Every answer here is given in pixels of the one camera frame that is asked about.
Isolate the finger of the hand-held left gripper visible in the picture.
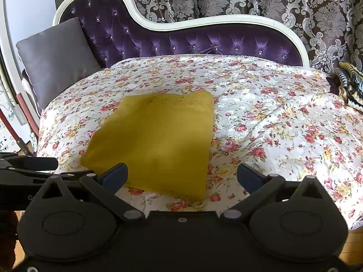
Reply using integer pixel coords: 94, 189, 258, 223
0, 169, 96, 189
0, 153, 59, 172

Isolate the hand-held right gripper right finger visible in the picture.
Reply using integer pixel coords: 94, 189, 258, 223
221, 163, 324, 222

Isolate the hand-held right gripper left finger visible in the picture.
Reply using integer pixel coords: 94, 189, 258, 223
42, 163, 146, 222

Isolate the yellow knitted garment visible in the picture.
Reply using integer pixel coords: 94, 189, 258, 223
79, 91, 215, 202

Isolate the white printed box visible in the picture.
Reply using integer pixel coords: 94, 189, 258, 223
0, 119, 22, 155

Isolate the red pole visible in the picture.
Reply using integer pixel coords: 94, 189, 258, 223
0, 91, 30, 155

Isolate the floral quilted blanket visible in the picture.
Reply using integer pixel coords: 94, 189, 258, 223
37, 54, 363, 231

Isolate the grey cushion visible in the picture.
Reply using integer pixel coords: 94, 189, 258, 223
15, 17, 102, 110

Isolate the black and yellow striped cloth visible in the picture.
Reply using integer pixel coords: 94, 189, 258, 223
334, 61, 363, 112

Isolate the brown damask curtain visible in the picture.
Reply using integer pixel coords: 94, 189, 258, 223
62, 0, 363, 75

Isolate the purple tufted sofa white frame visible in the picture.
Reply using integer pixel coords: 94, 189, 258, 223
21, 0, 341, 112

